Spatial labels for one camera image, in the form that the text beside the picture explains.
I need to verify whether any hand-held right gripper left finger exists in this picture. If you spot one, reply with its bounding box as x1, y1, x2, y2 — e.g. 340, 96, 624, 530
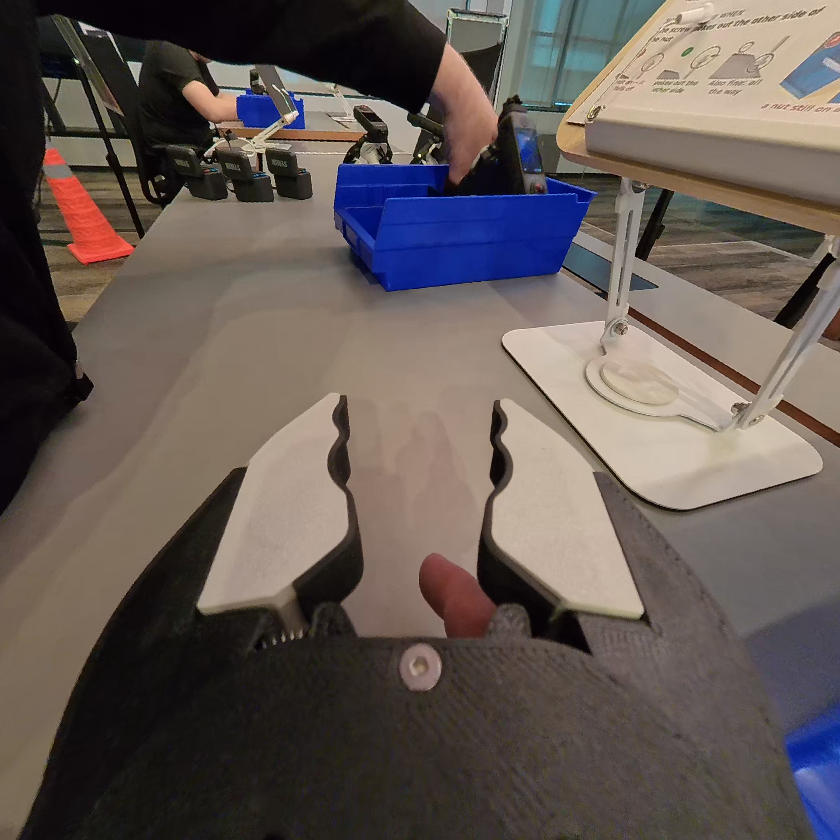
197, 392, 365, 636

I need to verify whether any person's black-clothed torso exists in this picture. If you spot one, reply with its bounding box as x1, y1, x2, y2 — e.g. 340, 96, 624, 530
0, 0, 94, 516

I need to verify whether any person's left hand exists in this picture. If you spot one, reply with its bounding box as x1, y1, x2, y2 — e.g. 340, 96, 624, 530
443, 62, 501, 186

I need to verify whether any printed instruction sheet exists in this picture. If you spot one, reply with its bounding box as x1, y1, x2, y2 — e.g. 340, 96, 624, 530
567, 0, 840, 127

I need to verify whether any wooden board document stand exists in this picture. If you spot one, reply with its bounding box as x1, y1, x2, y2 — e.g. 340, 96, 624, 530
502, 0, 840, 513

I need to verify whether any small blue bin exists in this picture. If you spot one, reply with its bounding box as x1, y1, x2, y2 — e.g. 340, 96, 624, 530
235, 88, 307, 131

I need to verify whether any person's right hand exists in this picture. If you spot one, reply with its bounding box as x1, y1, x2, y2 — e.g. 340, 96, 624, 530
419, 553, 497, 639

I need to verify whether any blue plastic bin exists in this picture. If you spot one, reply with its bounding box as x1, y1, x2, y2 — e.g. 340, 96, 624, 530
333, 163, 597, 293
783, 712, 840, 840

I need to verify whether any black easel with board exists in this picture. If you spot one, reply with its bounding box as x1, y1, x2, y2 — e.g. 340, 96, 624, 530
39, 14, 147, 238

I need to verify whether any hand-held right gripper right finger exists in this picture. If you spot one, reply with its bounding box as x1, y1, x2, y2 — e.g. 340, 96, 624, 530
476, 398, 647, 632

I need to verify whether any black device on pale grip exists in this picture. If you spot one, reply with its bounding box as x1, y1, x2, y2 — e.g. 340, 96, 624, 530
407, 112, 455, 165
343, 104, 395, 165

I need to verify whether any black table cable cover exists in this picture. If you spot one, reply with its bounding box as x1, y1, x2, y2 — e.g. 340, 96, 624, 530
563, 243, 659, 294

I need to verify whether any person's left forearm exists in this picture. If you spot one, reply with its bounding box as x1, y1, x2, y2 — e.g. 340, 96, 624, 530
36, 0, 475, 127

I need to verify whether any orange traffic cone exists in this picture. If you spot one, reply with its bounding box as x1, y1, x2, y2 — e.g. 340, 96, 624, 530
42, 147, 135, 265

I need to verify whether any brown wooden table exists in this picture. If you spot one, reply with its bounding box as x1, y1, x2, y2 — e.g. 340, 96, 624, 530
217, 110, 368, 143

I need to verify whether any black case with metal frame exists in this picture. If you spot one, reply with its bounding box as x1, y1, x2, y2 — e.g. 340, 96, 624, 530
446, 7, 511, 109

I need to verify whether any white tablet stand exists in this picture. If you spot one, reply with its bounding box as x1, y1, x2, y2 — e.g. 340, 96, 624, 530
203, 64, 298, 160

